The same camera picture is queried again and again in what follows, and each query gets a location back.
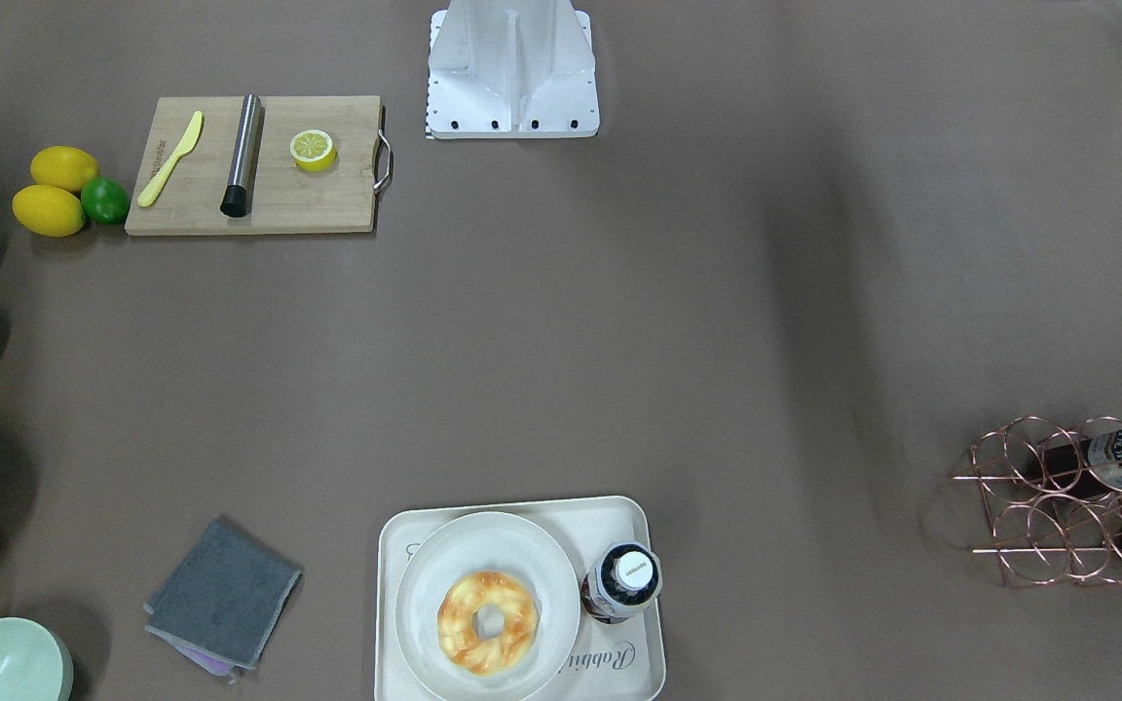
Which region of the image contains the white plate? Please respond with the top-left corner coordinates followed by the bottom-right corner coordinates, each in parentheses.
top-left (395, 513), bottom-right (580, 700)

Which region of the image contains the glazed donut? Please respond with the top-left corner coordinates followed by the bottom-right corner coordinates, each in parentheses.
top-left (436, 570), bottom-right (540, 676)

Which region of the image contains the tea bottle on tray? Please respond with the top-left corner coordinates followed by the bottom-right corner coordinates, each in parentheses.
top-left (580, 541), bottom-right (663, 625)

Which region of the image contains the white rabbit tray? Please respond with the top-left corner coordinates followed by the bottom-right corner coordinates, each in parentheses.
top-left (374, 496), bottom-right (666, 700)

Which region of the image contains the bamboo cutting board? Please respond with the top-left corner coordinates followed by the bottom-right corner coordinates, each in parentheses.
top-left (125, 94), bottom-right (389, 237)

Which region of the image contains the lemon half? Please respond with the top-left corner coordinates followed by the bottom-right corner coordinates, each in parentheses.
top-left (288, 129), bottom-right (338, 172)

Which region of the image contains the steel muddler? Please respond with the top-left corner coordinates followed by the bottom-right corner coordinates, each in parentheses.
top-left (219, 93), bottom-right (266, 218)

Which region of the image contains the grey folded cloth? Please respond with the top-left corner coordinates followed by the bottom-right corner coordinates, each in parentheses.
top-left (142, 518), bottom-right (302, 677)

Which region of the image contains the yellow plastic knife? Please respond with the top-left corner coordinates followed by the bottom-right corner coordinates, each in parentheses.
top-left (136, 110), bottom-right (205, 207)

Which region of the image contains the green lime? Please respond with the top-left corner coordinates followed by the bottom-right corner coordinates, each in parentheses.
top-left (79, 177), bottom-right (131, 225)

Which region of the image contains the yellow lemon near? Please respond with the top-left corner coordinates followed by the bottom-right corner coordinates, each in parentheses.
top-left (12, 185), bottom-right (88, 237)

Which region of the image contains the yellow lemon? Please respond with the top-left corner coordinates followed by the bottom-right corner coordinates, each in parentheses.
top-left (12, 185), bottom-right (88, 237)
top-left (28, 145), bottom-right (99, 195)

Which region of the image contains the yellow lemon far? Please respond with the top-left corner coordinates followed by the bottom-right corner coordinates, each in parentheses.
top-left (28, 145), bottom-right (99, 195)

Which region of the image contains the tea bottle in rack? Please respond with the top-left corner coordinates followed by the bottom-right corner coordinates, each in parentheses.
top-left (1041, 427), bottom-right (1122, 498)

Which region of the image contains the green bowl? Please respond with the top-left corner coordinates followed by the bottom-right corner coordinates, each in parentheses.
top-left (0, 617), bottom-right (74, 700)

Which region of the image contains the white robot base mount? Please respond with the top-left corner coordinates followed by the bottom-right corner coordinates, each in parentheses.
top-left (425, 1), bottom-right (601, 139)

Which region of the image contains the copper wire bottle rack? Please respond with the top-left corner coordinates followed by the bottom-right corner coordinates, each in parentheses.
top-left (951, 416), bottom-right (1122, 587)

